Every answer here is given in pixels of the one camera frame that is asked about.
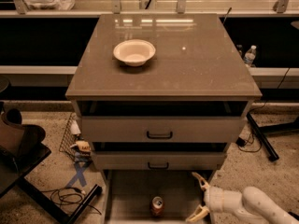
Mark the black stand base right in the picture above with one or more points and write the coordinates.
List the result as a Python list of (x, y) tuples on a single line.
[(261, 133)]

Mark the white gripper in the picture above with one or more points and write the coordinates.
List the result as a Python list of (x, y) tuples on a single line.
[(214, 198)]

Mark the grey drawer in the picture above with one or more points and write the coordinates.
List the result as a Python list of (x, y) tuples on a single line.
[(133, 160), (177, 130)]

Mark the grey middle drawer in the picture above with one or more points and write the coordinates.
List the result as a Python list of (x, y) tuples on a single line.
[(177, 130)]

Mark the blue tape cross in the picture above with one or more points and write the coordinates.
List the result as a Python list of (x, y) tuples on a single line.
[(80, 168)]

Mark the grey cabinet with counter top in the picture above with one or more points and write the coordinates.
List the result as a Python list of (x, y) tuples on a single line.
[(196, 72)]

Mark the wire mesh basket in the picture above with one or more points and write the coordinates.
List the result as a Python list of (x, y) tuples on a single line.
[(68, 139)]

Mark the white paper bowl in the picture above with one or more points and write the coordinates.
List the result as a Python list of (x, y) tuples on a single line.
[(134, 52)]

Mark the black table leg frame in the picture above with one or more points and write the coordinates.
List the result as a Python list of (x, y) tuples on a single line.
[(51, 208)]

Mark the snack bag on floor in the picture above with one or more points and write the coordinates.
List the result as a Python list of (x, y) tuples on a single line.
[(82, 151)]

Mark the open bottom drawer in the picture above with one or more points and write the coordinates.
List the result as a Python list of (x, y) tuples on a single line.
[(130, 194)]

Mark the red coke can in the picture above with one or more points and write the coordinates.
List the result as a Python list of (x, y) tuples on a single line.
[(157, 206)]

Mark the clear water bottle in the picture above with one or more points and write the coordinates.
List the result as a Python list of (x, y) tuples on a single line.
[(249, 56)]

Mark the dark brown chair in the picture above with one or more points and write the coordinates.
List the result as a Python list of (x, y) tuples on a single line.
[(21, 149)]

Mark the grey lower drawer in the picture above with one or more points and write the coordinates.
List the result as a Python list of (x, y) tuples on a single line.
[(133, 160)]

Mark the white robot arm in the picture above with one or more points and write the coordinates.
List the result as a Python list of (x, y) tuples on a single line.
[(251, 205)]

